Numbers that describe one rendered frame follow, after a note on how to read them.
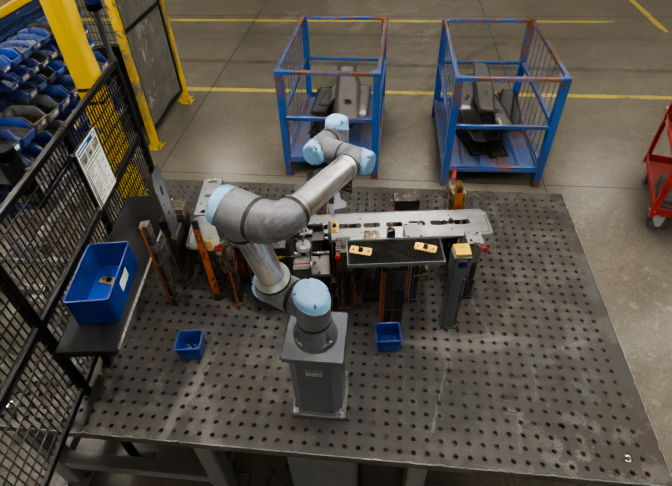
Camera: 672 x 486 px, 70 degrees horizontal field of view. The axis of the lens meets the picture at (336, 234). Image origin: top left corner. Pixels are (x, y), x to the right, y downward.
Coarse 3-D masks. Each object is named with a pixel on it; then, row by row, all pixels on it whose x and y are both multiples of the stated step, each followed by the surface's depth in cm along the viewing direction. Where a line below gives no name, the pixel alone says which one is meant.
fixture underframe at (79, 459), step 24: (24, 432) 199; (48, 456) 216; (72, 456) 224; (96, 456) 223; (120, 456) 223; (216, 456) 199; (72, 480) 234; (216, 480) 214; (240, 480) 234; (408, 480) 192
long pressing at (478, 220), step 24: (312, 216) 226; (336, 216) 225; (360, 216) 225; (384, 216) 224; (408, 216) 224; (432, 216) 223; (456, 216) 223; (480, 216) 222; (192, 240) 216; (216, 240) 216
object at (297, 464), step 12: (300, 468) 208; (312, 468) 207; (324, 468) 206; (336, 468) 204; (348, 468) 203; (300, 480) 218; (312, 480) 216; (324, 480) 215; (336, 480) 213; (348, 480) 212
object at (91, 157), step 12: (96, 132) 208; (84, 144) 198; (96, 144) 208; (72, 156) 190; (84, 156) 197; (96, 156) 207; (84, 168) 197; (96, 168) 207; (108, 168) 218; (96, 180) 206; (108, 180) 217; (96, 192) 206; (108, 192) 217
